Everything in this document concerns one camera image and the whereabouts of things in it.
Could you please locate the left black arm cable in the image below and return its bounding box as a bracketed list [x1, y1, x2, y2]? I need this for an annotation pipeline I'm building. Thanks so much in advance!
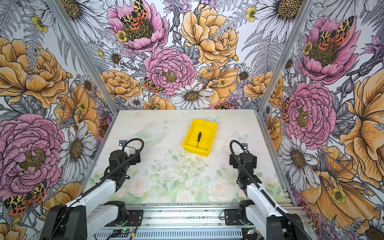
[56, 137, 145, 235]

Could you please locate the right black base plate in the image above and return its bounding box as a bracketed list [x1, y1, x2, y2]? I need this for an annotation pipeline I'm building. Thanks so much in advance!
[224, 209, 250, 226]

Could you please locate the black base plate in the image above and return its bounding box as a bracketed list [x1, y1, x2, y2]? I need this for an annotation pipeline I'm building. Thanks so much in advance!
[224, 209, 250, 226]
[112, 210, 144, 227]

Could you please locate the white vented cable duct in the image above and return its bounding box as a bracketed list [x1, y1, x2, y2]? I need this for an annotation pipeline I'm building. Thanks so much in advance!
[89, 228, 243, 240]

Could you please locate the yellow plastic bin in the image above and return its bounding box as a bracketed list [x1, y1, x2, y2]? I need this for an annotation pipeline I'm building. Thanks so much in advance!
[182, 119, 218, 157]

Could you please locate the black handled screwdriver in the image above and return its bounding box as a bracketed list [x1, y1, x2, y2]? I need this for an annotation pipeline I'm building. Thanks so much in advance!
[196, 132, 202, 148]

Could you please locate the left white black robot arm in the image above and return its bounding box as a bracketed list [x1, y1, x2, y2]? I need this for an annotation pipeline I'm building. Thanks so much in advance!
[40, 138, 145, 240]

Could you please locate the left aluminium corner post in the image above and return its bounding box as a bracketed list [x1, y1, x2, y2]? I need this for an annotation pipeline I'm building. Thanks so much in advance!
[47, 1, 119, 117]

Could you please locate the aluminium front rail frame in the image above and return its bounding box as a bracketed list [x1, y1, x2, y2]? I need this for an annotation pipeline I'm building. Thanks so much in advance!
[52, 202, 319, 240]

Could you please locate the aluminium corner post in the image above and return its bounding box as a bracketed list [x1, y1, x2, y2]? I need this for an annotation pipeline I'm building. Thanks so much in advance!
[257, 0, 316, 115]
[47, 1, 119, 117]

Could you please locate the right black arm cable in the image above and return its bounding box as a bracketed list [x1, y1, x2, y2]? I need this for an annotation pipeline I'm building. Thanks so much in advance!
[229, 139, 313, 240]

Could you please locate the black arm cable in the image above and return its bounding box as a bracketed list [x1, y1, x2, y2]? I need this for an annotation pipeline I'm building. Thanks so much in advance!
[229, 139, 313, 240]
[56, 137, 145, 235]

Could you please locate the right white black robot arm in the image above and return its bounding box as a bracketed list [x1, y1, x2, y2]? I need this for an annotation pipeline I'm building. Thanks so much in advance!
[229, 140, 311, 240]

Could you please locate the right aluminium corner post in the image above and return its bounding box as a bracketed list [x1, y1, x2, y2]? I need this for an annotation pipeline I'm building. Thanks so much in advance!
[257, 0, 316, 115]

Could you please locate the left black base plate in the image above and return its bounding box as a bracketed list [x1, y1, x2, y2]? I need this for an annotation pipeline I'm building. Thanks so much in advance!
[112, 210, 144, 227]

